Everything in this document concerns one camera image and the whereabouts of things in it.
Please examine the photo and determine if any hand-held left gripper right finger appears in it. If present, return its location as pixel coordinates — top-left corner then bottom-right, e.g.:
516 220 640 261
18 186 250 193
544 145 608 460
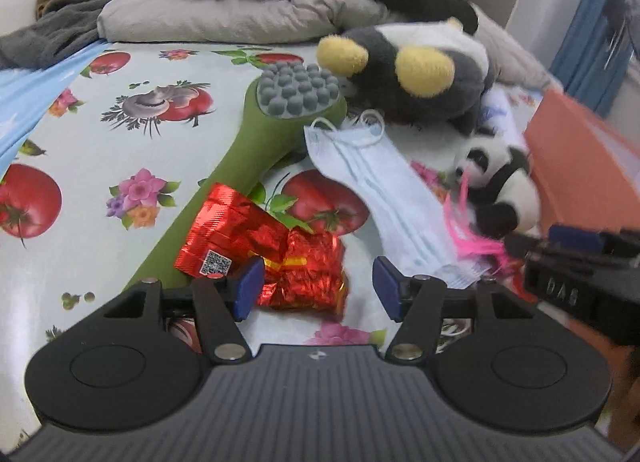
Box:
372 256 543 362

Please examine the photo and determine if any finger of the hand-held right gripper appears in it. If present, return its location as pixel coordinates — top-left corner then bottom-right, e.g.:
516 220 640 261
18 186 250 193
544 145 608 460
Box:
504 233 551 263
547 224 640 259

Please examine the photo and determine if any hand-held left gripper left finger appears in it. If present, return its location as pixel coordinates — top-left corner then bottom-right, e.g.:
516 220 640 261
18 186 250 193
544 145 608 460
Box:
97 257 265 364

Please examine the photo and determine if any pink tassel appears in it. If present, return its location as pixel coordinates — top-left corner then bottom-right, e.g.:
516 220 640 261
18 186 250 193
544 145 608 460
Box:
442 177 516 263

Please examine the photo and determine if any small panda plush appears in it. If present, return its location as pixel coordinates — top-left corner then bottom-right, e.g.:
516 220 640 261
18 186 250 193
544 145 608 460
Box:
447 139 543 237

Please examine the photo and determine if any red foil packet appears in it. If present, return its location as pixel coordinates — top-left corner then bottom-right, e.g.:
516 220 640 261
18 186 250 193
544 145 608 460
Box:
174 182 291 279

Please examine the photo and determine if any orange cardboard box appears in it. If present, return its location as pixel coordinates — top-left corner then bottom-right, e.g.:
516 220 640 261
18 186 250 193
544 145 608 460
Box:
522 88 640 237

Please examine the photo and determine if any blue face mask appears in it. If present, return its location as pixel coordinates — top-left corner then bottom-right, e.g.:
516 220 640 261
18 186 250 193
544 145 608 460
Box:
304 109 493 289

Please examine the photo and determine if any person's right forearm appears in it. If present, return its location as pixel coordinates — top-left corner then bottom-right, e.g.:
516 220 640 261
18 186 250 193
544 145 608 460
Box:
602 344 640 448

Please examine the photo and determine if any green massage hammer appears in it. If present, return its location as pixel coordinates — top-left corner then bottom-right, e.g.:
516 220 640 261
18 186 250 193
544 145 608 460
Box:
122 62 348 293

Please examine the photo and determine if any grey white plush penguin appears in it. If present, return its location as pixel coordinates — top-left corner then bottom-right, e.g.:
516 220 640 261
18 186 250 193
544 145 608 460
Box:
316 16 498 137

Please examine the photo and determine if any blue curtain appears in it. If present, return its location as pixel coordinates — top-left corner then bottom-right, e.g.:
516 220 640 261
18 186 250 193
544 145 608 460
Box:
550 0 640 117

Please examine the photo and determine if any fruit printed mat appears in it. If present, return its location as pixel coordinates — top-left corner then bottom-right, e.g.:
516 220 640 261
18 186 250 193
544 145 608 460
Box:
0 39 548 378

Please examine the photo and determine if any light grey duvet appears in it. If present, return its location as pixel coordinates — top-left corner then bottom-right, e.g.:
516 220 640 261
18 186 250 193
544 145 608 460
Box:
96 0 566 92

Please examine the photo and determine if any dark grey blanket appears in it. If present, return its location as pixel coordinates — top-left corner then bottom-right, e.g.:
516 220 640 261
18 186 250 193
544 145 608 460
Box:
0 0 118 71

